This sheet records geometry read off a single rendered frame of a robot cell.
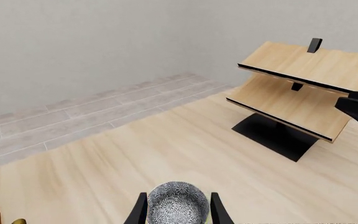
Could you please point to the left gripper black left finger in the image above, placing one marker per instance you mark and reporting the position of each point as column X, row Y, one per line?
column 138, row 212

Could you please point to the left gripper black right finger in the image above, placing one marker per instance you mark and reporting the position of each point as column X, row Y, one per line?
column 220, row 212

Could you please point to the black white patterned bowl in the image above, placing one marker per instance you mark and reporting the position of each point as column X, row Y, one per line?
column 179, row 203

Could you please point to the wooden two-tier rack black base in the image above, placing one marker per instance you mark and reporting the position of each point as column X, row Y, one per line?
column 294, row 102

